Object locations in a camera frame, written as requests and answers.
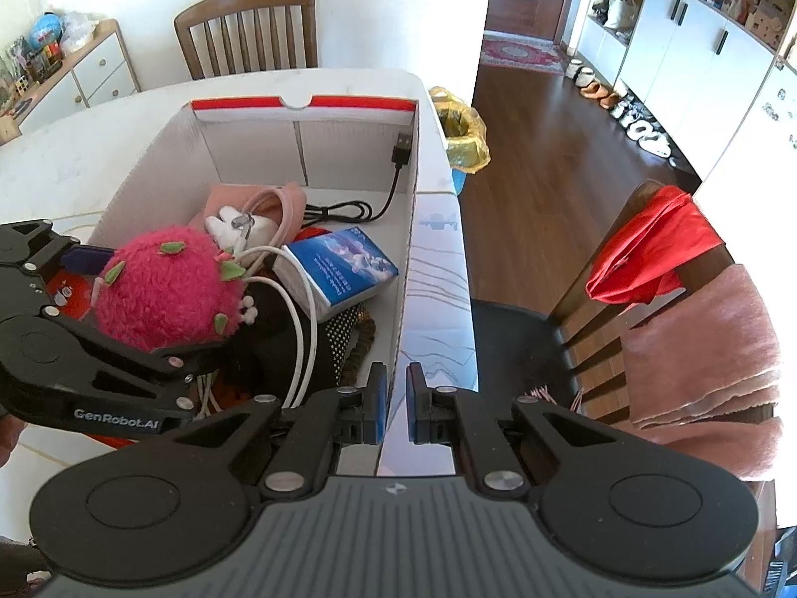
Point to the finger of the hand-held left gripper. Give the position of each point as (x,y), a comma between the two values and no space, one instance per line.
(187,364)
(87,258)

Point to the tall white cabinet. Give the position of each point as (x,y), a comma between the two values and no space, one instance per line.
(672,62)

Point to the pink fringed scarf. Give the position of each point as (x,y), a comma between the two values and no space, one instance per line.
(697,355)

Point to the blue tissue pack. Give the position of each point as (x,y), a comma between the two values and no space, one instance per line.
(348,268)

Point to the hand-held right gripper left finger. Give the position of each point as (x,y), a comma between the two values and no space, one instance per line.
(380,412)

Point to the cluster of small toys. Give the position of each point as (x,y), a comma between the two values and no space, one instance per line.
(31,65)

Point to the black polka dot cloth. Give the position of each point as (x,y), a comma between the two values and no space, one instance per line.
(274,355)

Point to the white cardboard box red trim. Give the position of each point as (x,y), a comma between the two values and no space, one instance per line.
(355,156)

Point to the beige handbag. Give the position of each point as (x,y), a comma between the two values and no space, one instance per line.
(619,12)

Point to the row of shoes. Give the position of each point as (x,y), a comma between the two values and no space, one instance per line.
(647,134)

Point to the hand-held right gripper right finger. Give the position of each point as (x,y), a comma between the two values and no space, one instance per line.
(412,412)

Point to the blue globe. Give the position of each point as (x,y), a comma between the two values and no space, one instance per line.
(47,28)

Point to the red patterned rug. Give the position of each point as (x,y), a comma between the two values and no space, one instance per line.
(520,53)

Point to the pink plush dragon fruit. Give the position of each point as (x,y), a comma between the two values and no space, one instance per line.
(162,286)

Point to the yellow plastic bag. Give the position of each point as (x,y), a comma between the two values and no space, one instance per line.
(467,143)

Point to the pink knit headband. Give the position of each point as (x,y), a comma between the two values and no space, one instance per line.
(286,205)

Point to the blue trash bin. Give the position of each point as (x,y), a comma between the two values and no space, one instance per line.
(459,182)

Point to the wooden chair black seat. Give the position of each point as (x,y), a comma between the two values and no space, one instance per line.
(510,330)

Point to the clear plastic bag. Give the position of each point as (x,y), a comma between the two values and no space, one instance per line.
(78,31)

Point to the group of shelf ornaments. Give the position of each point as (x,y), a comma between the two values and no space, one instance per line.
(763,12)

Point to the red cloth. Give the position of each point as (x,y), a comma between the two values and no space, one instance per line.
(647,249)

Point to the white sideboard wooden top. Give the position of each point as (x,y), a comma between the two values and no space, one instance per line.
(99,65)

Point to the brown scrunchie hair band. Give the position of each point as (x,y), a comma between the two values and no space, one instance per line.
(361,342)

